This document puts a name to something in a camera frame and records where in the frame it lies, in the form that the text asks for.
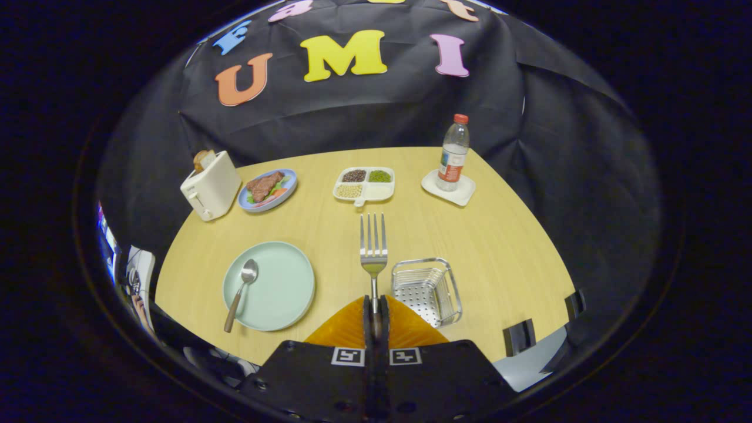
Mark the pale green plate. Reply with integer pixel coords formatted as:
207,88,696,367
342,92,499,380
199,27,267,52
222,241,316,333

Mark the brown steak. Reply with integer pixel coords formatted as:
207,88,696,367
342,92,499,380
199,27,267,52
246,171,286,203

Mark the metal spoon with wooden handle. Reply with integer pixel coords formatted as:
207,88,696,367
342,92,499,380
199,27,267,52
223,258,259,334

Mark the metal fork with wooden handle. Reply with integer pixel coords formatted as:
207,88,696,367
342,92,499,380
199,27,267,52
360,213,389,338

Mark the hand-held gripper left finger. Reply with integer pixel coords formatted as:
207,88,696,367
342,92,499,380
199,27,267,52
238,296,377,423

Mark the computer monitor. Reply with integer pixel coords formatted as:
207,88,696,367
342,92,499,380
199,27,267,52
97,203,118,283

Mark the lettuce and carrot garnish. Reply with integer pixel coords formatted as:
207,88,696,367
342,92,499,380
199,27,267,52
247,176,291,206

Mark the metal wire cutlery rack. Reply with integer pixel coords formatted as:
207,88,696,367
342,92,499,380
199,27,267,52
391,257,463,328

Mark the white square coaster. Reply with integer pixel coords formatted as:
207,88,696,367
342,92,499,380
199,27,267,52
421,169,476,207

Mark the blue plate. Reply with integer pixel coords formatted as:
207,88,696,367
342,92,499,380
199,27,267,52
237,169,298,213

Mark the white divided dish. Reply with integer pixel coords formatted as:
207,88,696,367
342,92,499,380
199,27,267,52
333,166,396,207

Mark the white side desk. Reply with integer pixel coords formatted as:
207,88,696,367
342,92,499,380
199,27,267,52
125,246,156,294

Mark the white toaster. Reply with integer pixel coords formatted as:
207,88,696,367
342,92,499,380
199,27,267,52
180,151,243,222

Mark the black backdrop cloth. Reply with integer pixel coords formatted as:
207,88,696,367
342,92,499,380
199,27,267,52
97,0,662,353

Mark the clear water bottle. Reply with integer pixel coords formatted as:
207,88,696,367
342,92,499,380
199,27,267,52
436,113,471,192

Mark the black chair part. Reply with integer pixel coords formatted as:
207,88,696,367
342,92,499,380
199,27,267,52
565,288,587,321
503,318,536,357

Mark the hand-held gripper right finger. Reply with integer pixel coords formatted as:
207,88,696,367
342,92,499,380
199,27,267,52
376,296,518,423

